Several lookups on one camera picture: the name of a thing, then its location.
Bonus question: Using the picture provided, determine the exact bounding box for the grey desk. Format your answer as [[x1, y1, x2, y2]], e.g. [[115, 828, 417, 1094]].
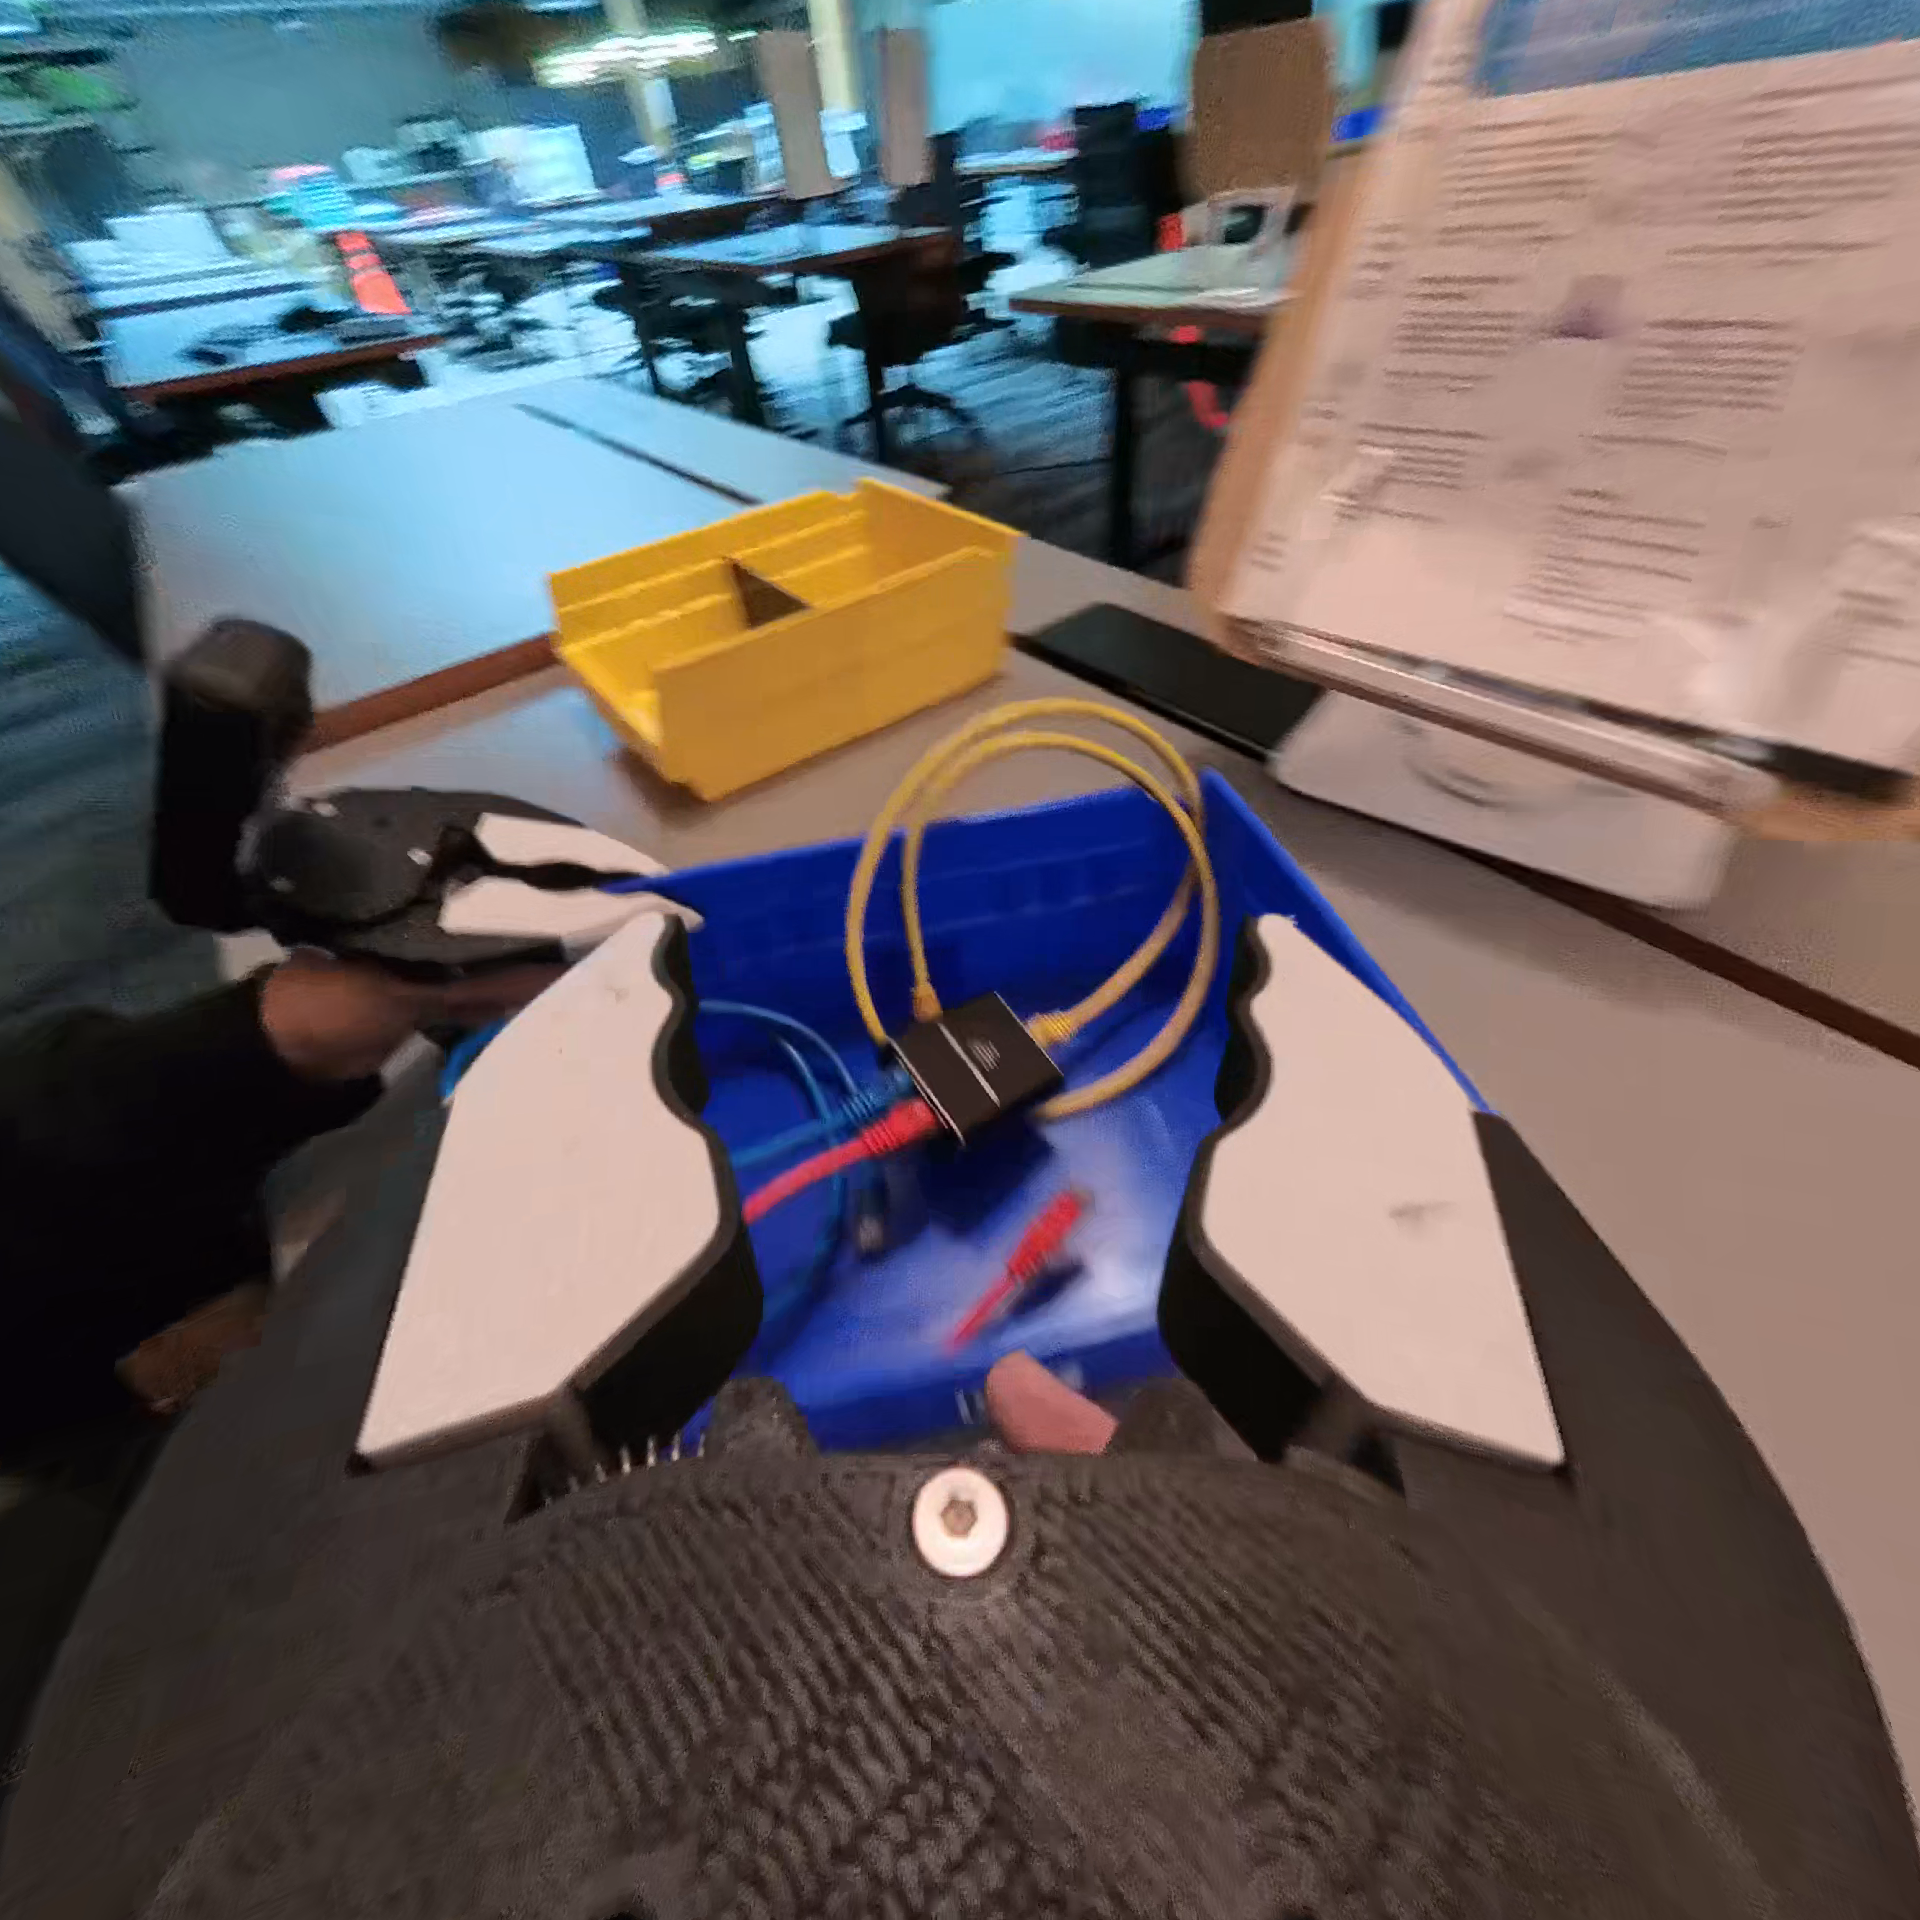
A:
[[119, 374, 951, 723], [223, 532, 1920, 1846]]

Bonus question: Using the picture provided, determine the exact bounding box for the red network cable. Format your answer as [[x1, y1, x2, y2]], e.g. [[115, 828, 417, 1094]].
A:
[[738, 1099, 1093, 1354]]

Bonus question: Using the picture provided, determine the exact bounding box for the wooden document stand with sheets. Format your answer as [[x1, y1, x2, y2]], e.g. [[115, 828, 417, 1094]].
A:
[[1190, 0, 1920, 840]]

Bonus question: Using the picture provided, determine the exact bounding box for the person's right hand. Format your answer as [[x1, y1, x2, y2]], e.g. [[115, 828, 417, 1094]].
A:
[[983, 1351, 1121, 1453]]

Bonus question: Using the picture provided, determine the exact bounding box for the yellow network cable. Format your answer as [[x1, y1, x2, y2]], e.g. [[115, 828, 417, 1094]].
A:
[[842, 696, 1219, 1127]]

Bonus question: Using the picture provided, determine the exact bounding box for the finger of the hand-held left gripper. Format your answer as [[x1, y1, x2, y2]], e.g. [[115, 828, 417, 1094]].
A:
[[441, 878, 704, 947], [470, 808, 672, 882]]

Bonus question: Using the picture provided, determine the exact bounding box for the blue network cable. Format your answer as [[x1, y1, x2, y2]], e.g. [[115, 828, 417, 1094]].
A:
[[697, 997, 921, 1322]]

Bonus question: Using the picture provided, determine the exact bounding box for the person's left hand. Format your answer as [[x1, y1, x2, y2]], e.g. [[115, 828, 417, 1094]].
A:
[[263, 950, 559, 1080]]

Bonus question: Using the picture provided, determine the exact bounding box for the black network splitter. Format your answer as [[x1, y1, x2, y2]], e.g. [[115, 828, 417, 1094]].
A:
[[886, 989, 1069, 1146]]

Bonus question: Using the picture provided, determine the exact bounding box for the blue plastic bin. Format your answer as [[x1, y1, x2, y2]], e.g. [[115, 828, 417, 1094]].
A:
[[441, 767, 1494, 1453]]

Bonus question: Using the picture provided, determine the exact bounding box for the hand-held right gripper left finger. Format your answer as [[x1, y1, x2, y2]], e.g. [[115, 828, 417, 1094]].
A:
[[354, 912, 762, 1469]]

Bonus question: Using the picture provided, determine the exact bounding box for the yellow plastic bin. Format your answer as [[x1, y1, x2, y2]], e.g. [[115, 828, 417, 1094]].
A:
[[545, 480, 1021, 799]]

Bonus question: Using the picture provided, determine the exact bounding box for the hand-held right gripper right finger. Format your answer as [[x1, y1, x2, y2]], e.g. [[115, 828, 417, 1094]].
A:
[[1159, 912, 1566, 1469]]

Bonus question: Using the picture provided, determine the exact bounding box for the black smartphone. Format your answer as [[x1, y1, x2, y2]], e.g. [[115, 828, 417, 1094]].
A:
[[1016, 604, 1321, 760]]

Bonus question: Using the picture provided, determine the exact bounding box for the black office chair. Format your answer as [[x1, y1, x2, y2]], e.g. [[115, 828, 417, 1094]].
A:
[[831, 135, 1021, 452]]

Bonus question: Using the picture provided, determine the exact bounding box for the white stand base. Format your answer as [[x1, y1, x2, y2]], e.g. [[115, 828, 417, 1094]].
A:
[[1275, 696, 1741, 909]]

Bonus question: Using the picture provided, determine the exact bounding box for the background wooden table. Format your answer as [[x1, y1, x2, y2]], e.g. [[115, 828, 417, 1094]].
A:
[[1013, 246, 1298, 565], [592, 221, 962, 430], [89, 286, 453, 407]]

